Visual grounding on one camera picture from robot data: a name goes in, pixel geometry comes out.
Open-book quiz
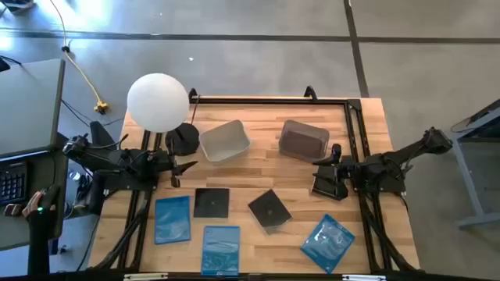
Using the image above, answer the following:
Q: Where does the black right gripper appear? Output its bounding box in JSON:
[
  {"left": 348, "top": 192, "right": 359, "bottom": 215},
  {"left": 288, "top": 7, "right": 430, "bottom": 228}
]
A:
[{"left": 311, "top": 143, "right": 360, "bottom": 201}]

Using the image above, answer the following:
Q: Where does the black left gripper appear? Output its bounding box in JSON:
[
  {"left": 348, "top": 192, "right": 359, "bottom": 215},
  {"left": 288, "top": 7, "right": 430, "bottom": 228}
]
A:
[{"left": 158, "top": 136, "right": 198, "bottom": 189}]

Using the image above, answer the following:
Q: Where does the black CD jewel case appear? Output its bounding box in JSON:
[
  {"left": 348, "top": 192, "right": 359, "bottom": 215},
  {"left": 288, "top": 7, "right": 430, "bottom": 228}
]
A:
[
  {"left": 247, "top": 188, "right": 293, "bottom": 235},
  {"left": 193, "top": 187, "right": 230, "bottom": 219}
]

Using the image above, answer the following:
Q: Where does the blue disc case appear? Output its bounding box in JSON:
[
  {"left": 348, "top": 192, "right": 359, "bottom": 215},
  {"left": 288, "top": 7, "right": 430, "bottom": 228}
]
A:
[
  {"left": 154, "top": 194, "right": 192, "bottom": 246},
  {"left": 200, "top": 225, "right": 241, "bottom": 277},
  {"left": 299, "top": 213, "right": 356, "bottom": 275}
]

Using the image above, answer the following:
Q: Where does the person's forearm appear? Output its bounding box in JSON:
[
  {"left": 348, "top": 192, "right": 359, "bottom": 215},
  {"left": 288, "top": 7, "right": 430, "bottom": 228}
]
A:
[{"left": 27, "top": 210, "right": 55, "bottom": 276}]

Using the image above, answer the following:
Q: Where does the black lamp stand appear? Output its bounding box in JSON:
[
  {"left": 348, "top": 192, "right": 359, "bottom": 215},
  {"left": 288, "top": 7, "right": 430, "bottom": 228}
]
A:
[{"left": 164, "top": 122, "right": 201, "bottom": 157}]

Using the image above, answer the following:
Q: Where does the dark grey plastic bin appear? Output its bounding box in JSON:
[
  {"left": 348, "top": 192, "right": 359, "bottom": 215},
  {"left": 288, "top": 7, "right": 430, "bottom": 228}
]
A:
[{"left": 277, "top": 119, "right": 331, "bottom": 163}]

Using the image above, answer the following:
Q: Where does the light grey plastic bin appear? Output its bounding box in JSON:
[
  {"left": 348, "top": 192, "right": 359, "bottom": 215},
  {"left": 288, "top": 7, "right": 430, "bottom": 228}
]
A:
[{"left": 198, "top": 119, "right": 252, "bottom": 164}]

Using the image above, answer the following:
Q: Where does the white globe lamp shade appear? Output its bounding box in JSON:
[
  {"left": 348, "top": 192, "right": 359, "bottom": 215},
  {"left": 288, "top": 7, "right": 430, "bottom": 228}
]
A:
[{"left": 127, "top": 73, "right": 191, "bottom": 133}]

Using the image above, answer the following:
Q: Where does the black desk leg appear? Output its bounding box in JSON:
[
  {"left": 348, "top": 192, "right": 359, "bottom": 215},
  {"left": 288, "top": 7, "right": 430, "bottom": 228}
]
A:
[{"left": 88, "top": 119, "right": 117, "bottom": 148}]

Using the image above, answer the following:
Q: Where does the white tape strip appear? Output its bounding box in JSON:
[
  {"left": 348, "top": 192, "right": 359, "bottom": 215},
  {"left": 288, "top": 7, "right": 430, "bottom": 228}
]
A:
[
  {"left": 342, "top": 274, "right": 387, "bottom": 281},
  {"left": 123, "top": 272, "right": 169, "bottom": 281}
]

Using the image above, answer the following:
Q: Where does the person's hand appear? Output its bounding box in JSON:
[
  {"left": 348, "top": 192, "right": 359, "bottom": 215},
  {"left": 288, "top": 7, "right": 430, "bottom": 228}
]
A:
[{"left": 21, "top": 190, "right": 55, "bottom": 219}]

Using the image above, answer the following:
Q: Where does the grey raised desk surface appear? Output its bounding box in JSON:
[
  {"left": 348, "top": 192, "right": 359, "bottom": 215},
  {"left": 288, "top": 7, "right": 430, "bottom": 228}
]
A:
[{"left": 0, "top": 58, "right": 66, "bottom": 159}]

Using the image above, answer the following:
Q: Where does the black keyboard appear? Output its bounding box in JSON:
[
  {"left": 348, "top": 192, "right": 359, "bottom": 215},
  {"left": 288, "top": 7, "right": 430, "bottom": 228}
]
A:
[{"left": 0, "top": 160, "right": 29, "bottom": 207}]

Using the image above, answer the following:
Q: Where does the small brown object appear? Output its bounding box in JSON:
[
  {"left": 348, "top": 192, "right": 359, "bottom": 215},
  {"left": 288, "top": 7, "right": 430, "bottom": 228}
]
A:
[{"left": 2, "top": 202, "right": 23, "bottom": 218}]

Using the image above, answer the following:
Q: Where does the dark grey desk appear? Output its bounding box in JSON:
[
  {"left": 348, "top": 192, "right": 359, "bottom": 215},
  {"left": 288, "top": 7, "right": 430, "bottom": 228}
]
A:
[{"left": 0, "top": 150, "right": 70, "bottom": 251}]

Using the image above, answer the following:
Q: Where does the dark flat floor object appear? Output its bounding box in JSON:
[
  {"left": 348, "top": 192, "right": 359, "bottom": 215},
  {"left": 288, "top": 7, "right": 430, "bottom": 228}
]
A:
[{"left": 2, "top": 0, "right": 35, "bottom": 15}]

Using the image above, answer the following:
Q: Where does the thin black lamp cord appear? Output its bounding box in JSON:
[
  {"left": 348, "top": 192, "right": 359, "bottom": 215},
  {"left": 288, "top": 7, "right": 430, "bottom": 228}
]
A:
[{"left": 190, "top": 94, "right": 201, "bottom": 126}]

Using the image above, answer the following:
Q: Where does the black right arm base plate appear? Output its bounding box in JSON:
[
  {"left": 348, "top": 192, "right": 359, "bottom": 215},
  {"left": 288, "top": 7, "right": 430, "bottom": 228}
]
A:
[{"left": 349, "top": 171, "right": 407, "bottom": 195}]

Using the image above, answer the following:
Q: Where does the black aluminium table frame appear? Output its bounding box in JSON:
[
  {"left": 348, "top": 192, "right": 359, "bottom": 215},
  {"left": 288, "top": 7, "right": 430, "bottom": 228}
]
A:
[{"left": 88, "top": 95, "right": 422, "bottom": 274}]

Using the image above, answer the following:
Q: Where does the yellow extension cable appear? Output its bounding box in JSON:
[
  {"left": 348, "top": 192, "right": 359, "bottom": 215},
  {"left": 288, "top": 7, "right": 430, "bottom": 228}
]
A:
[{"left": 48, "top": 0, "right": 111, "bottom": 116}]

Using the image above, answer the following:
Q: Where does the thin black floor cable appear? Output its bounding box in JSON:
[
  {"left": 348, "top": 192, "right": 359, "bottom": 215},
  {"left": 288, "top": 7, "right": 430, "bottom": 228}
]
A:
[{"left": 60, "top": 98, "right": 126, "bottom": 128}]

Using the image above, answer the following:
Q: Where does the grey metal table frame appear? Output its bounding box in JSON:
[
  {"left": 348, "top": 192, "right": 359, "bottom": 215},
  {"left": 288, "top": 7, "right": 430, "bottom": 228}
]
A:
[{"left": 448, "top": 97, "right": 500, "bottom": 229}]

